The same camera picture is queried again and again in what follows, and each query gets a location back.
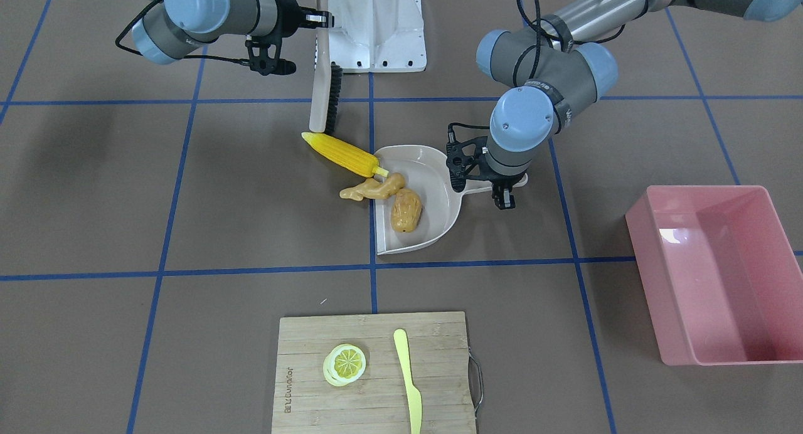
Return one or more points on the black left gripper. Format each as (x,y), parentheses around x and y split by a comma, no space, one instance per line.
(504,181)

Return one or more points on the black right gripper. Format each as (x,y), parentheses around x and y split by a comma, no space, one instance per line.
(290,13)

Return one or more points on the beige hand brush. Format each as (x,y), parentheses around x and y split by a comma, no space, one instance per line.
(328,78)

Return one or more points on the beige plastic dustpan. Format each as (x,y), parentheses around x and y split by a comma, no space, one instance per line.
(425,171)

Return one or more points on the toy brown potato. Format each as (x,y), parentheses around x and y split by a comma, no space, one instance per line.
(406,211)

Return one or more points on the toy ginger root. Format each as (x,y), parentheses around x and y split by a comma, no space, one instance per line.
(373,189)

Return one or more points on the yellow toy corn cob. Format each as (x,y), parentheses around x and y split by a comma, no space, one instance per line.
(345,155)

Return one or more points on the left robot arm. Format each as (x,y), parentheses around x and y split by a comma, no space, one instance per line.
(556,66)

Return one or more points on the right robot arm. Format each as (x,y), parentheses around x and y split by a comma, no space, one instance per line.
(167,31)

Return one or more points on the pink plastic bin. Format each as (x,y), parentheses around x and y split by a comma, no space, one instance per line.
(720,278)

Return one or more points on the wooden cutting board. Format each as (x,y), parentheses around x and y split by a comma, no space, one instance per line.
(304,402)

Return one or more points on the yellow plastic knife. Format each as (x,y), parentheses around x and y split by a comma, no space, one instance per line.
(414,397)

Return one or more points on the lemon slices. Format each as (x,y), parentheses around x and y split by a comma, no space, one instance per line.
(344,365)

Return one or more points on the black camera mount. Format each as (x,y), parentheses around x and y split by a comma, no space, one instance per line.
(463,160)

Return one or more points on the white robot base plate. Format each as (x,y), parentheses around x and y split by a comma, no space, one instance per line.
(377,35)

